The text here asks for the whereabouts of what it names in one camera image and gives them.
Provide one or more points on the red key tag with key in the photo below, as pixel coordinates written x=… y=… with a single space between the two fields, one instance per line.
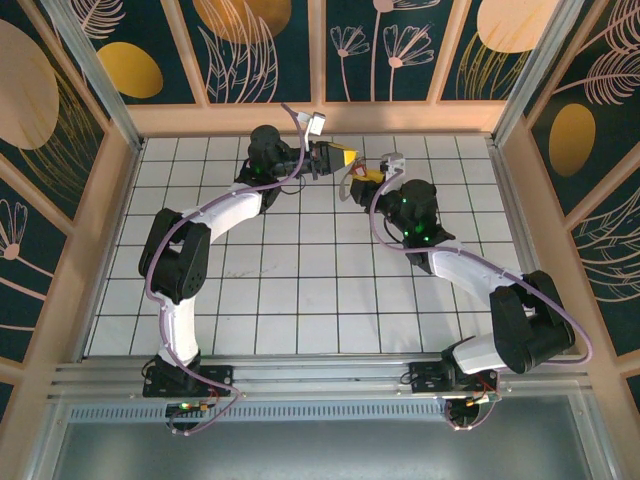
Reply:
x=360 y=172

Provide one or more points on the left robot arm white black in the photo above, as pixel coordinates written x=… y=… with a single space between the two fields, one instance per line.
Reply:
x=235 y=215

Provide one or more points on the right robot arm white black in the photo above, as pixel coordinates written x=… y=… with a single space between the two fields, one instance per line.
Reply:
x=470 y=272

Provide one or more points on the right controller board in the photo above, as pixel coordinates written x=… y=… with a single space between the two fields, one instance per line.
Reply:
x=482 y=398

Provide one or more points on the perforated metal strip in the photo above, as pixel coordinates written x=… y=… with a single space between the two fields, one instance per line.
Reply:
x=320 y=411

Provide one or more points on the left controller board green light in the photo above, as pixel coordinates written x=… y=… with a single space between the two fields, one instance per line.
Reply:
x=187 y=406

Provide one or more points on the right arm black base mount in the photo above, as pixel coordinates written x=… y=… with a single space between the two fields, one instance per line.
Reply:
x=425 y=377

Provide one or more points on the left aluminium frame post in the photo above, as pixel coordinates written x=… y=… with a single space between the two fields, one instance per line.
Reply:
x=100 y=80

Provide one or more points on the aluminium frame post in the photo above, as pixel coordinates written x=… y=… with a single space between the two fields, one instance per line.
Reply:
x=535 y=70
x=100 y=80

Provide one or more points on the right aluminium frame post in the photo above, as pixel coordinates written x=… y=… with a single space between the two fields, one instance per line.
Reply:
x=535 y=70

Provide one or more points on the aluminium mounting rail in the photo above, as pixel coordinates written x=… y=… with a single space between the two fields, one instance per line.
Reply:
x=320 y=372

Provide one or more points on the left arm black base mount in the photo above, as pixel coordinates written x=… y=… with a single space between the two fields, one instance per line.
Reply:
x=220 y=375

